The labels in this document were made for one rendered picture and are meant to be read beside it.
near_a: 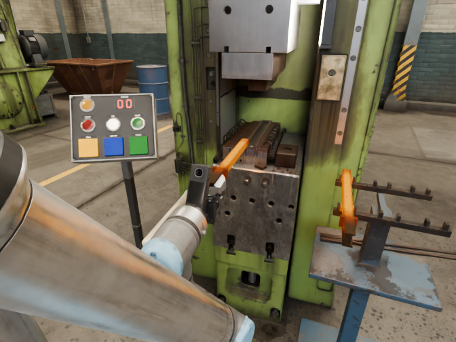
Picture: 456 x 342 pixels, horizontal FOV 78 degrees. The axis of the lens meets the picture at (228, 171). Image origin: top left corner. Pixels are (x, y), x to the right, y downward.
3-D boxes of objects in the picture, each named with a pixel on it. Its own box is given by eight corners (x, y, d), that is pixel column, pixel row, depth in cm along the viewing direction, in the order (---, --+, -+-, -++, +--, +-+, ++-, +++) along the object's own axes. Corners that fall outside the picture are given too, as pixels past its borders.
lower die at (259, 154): (266, 165, 123) (267, 147, 119) (222, 160, 128) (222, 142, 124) (279, 136, 159) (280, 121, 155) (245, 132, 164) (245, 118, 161)
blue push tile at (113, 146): (123, 155, 117) (122, 136, 118) (104, 156, 116) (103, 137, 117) (124, 155, 119) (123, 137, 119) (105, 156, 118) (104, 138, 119)
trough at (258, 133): (256, 148, 121) (256, 146, 120) (243, 147, 122) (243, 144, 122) (271, 123, 157) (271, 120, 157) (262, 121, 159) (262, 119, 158)
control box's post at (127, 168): (149, 297, 171) (120, 122, 124) (144, 296, 172) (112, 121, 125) (153, 292, 174) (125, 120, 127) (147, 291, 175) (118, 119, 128)
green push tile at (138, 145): (148, 153, 118) (147, 136, 119) (129, 154, 117) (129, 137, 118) (148, 154, 120) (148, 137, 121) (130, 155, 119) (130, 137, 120)
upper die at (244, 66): (271, 80, 107) (273, 53, 103) (221, 78, 113) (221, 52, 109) (285, 68, 144) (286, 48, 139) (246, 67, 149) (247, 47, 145)
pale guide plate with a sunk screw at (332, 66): (339, 100, 114) (347, 55, 107) (316, 99, 117) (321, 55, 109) (338, 100, 116) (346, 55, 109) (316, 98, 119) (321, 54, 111)
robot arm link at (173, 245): (135, 289, 55) (126, 250, 51) (165, 247, 66) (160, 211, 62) (178, 300, 53) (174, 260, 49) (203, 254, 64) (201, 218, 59)
